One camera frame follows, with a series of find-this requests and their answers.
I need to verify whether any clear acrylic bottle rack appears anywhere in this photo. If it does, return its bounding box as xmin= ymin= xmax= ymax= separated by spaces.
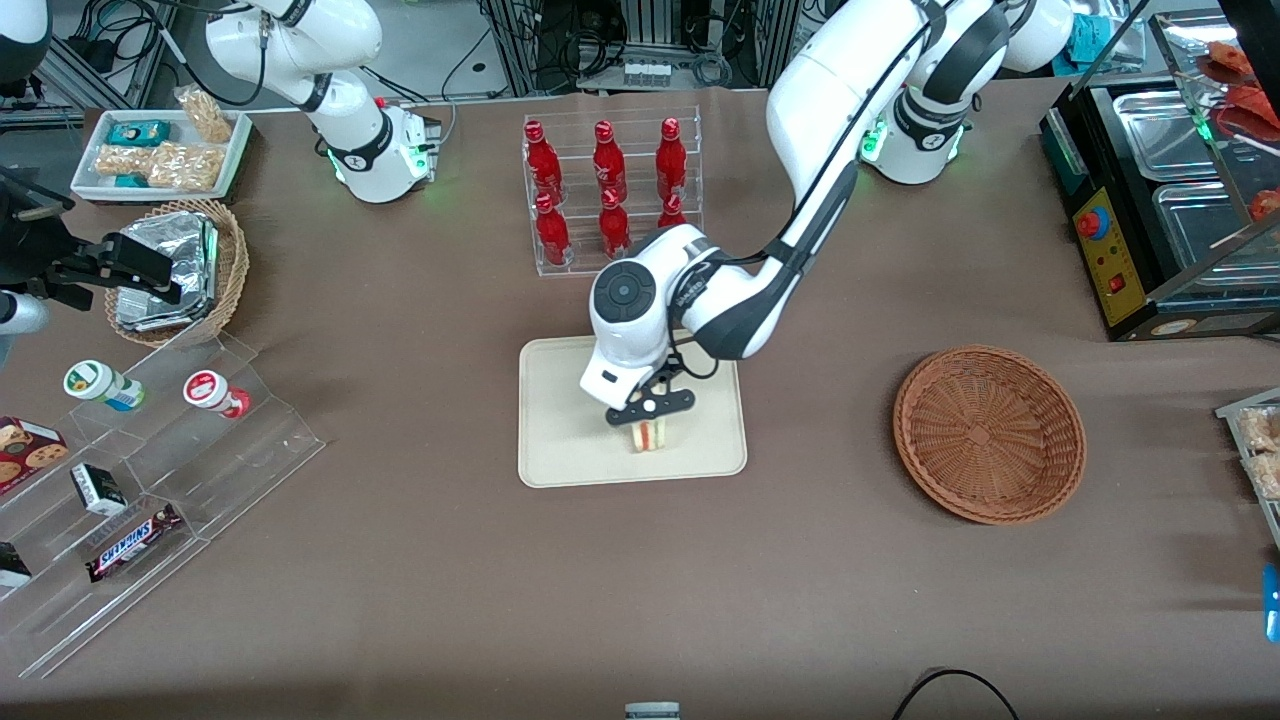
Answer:
xmin=521 ymin=105 xmax=706 ymax=280

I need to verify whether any black looped cable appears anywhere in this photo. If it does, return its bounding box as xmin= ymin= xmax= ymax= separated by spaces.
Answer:
xmin=892 ymin=668 xmax=1020 ymax=720

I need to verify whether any Snickers chocolate bar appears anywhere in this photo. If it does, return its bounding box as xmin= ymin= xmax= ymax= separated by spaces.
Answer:
xmin=85 ymin=502 xmax=185 ymax=584

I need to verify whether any clear bag of puffed snacks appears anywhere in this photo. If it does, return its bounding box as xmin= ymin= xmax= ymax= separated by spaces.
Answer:
xmin=174 ymin=85 xmax=234 ymax=145

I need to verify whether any beige plastic tray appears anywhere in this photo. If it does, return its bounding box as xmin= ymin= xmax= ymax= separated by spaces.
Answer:
xmin=517 ymin=327 xmax=749 ymax=490

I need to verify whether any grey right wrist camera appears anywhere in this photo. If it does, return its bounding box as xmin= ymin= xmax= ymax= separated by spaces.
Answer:
xmin=0 ymin=290 xmax=49 ymax=337

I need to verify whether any clear acrylic snack tray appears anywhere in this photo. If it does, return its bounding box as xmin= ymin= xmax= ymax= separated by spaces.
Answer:
xmin=1215 ymin=388 xmax=1280 ymax=552

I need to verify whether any red lid yogurt cup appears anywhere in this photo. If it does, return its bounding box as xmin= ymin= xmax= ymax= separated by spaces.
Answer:
xmin=183 ymin=369 xmax=252 ymax=420

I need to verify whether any large bag of puffed snacks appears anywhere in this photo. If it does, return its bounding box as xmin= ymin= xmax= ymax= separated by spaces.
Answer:
xmin=147 ymin=141 xmax=227 ymax=192

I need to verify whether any small black white carton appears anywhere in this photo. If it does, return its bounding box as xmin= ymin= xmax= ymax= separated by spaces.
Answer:
xmin=70 ymin=462 xmax=129 ymax=518

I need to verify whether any brown round wicker basket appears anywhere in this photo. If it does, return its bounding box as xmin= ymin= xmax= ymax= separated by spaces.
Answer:
xmin=892 ymin=345 xmax=1088 ymax=527

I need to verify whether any silver foil wrapped package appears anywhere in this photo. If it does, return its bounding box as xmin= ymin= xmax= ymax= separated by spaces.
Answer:
xmin=118 ymin=211 xmax=220 ymax=303
xmin=114 ymin=288 xmax=217 ymax=334

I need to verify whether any black food warmer cabinet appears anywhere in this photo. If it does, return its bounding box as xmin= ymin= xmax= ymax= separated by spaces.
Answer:
xmin=1040 ymin=10 xmax=1280 ymax=343

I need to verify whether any white rectangular snack tray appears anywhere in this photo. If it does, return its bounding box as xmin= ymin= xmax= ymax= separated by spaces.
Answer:
xmin=70 ymin=108 xmax=254 ymax=205

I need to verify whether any tan deep wicker basket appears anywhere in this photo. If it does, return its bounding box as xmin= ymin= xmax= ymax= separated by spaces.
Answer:
xmin=104 ymin=198 xmax=251 ymax=350

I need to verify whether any red fried food piece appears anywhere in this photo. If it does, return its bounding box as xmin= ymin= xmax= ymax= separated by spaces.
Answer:
xmin=1204 ymin=41 xmax=1253 ymax=81
xmin=1214 ymin=86 xmax=1280 ymax=143

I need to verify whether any steel food pan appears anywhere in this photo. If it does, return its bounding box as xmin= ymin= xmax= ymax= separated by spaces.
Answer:
xmin=1153 ymin=183 xmax=1261 ymax=286
xmin=1110 ymin=90 xmax=1216 ymax=183

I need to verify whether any red cookie box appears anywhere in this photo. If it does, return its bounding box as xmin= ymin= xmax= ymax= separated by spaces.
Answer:
xmin=0 ymin=416 xmax=71 ymax=497

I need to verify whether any small bag of puffed snacks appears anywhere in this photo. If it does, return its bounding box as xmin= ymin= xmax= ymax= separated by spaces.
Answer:
xmin=94 ymin=145 xmax=153 ymax=180

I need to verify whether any clear acrylic stepped shelf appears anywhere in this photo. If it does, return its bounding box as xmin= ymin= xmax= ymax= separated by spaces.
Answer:
xmin=0 ymin=330 xmax=327 ymax=682

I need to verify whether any teal snack box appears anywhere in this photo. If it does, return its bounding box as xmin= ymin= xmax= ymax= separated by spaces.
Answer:
xmin=106 ymin=120 xmax=173 ymax=149

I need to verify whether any green lid yogurt cup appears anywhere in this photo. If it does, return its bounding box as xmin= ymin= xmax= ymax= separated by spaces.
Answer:
xmin=63 ymin=360 xmax=146 ymax=413

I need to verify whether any teal plastic packet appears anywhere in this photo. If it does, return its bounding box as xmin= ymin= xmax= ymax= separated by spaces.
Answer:
xmin=1064 ymin=15 xmax=1103 ymax=63

